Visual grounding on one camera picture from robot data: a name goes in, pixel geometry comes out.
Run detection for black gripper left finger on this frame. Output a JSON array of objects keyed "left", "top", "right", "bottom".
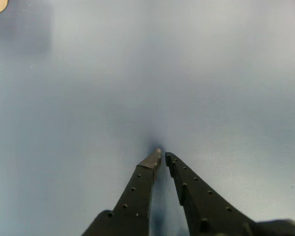
[{"left": 81, "top": 147, "right": 162, "bottom": 236}]

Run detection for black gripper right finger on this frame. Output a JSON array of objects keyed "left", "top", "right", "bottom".
[{"left": 164, "top": 151, "right": 260, "bottom": 236}]

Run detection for blue-grey table mat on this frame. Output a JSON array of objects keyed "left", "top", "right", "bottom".
[{"left": 0, "top": 0, "right": 295, "bottom": 236}]

